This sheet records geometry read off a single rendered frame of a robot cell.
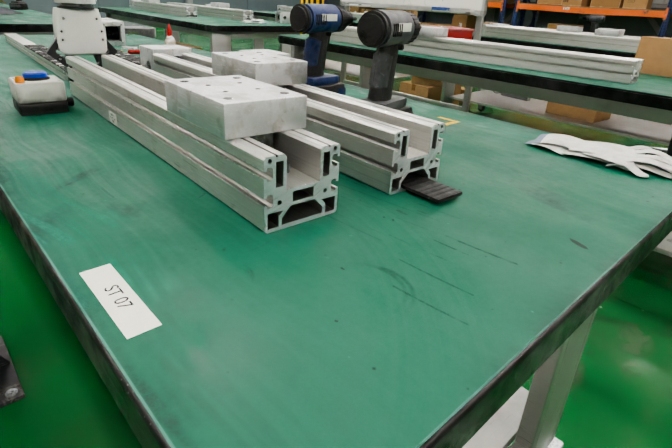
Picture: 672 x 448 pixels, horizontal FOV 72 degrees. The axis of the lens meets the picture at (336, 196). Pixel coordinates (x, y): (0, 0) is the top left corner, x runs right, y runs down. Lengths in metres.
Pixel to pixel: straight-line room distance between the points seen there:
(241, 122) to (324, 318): 0.24
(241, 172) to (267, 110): 0.08
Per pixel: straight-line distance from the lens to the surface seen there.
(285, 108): 0.55
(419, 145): 0.66
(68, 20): 1.24
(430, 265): 0.47
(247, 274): 0.43
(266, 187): 0.48
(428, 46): 2.40
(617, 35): 3.96
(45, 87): 1.04
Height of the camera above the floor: 1.01
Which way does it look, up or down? 23 degrees down
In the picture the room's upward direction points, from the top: 3 degrees clockwise
